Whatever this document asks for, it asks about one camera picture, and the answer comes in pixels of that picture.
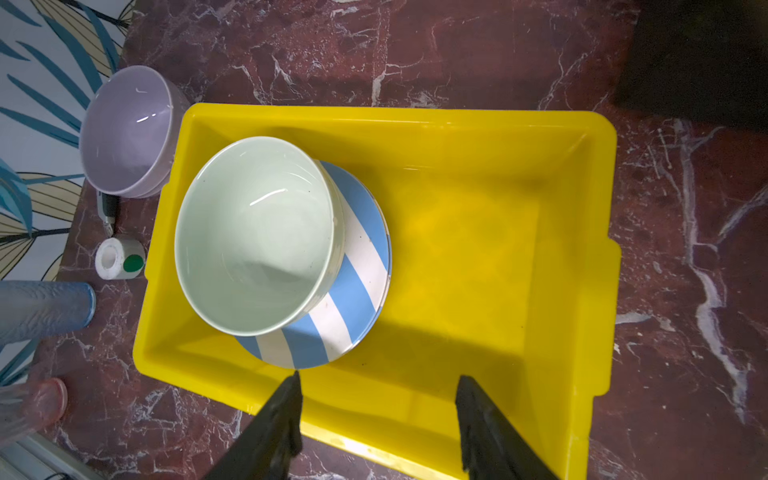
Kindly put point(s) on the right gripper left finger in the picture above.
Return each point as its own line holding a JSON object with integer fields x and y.
{"x": 266, "y": 448}

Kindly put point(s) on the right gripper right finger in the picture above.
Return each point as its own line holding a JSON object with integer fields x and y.
{"x": 491, "y": 448}

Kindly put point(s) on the yellow plastic bin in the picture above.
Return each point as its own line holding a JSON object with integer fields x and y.
{"x": 503, "y": 270}

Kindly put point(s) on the pale green bowl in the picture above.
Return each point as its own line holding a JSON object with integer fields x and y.
{"x": 260, "y": 237}

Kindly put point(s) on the lilac bowl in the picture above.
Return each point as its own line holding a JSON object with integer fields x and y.
{"x": 130, "y": 132}

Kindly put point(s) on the white tape roll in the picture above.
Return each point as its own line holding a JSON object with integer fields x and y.
{"x": 120, "y": 258}

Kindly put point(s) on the pink translucent cup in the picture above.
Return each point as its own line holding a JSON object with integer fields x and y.
{"x": 29, "y": 407}

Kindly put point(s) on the grey translucent cup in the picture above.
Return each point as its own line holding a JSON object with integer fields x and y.
{"x": 32, "y": 310}

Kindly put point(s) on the grey folding knife tool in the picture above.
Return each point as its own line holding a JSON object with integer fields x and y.
{"x": 107, "y": 206}

